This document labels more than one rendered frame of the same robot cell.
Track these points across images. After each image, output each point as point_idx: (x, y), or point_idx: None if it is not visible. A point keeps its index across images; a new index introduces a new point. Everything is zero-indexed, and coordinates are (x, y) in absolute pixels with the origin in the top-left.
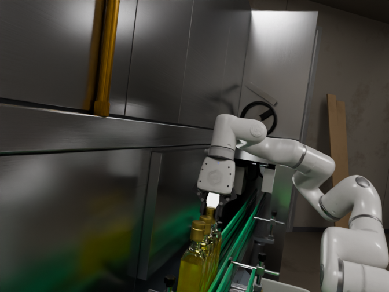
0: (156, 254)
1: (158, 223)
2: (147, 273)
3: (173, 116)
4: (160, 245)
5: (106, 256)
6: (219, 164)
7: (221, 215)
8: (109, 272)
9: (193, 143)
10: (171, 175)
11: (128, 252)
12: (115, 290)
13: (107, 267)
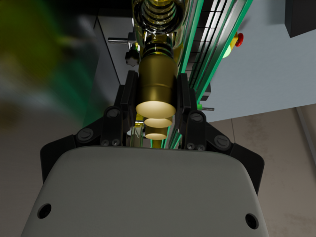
0: (86, 49)
1: (75, 101)
2: (98, 54)
3: None
4: (77, 46)
5: None
6: None
7: (194, 91)
8: (101, 110)
9: None
10: (12, 208)
11: (89, 103)
12: (101, 84)
13: (101, 116)
